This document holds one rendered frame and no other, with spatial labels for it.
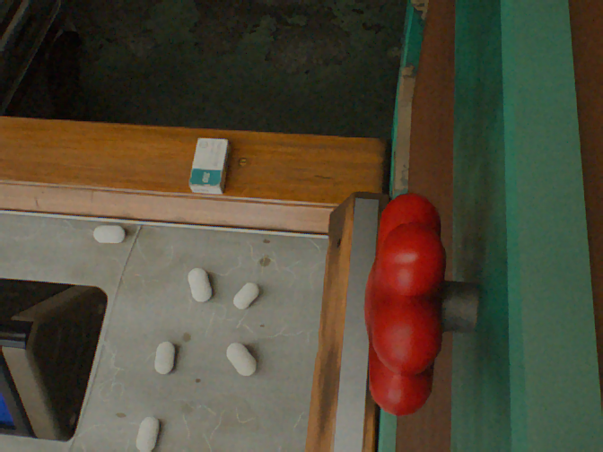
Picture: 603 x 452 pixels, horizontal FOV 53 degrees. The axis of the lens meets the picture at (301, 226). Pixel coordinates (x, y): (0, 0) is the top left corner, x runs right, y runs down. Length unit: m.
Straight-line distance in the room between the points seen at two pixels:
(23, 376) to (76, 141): 0.50
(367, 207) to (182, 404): 0.27
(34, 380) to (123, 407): 0.36
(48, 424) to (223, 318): 0.36
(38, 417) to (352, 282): 0.29
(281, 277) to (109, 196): 0.22
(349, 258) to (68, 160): 0.38
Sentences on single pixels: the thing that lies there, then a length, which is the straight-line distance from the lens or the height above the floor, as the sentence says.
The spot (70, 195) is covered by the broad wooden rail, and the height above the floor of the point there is 0.76.
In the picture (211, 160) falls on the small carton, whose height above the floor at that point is 0.79.
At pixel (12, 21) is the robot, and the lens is 1.59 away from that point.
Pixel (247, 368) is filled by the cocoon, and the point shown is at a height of 0.76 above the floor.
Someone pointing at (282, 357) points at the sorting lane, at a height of 0.74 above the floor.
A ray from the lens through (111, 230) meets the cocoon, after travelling 0.70.
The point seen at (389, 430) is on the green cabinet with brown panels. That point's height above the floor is 0.87.
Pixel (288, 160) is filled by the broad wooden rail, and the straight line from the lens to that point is 0.69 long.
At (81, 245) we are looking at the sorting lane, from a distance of 0.73.
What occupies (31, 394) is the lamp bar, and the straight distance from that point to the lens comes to 0.31.
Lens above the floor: 1.36
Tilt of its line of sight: 66 degrees down
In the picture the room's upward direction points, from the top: 10 degrees counter-clockwise
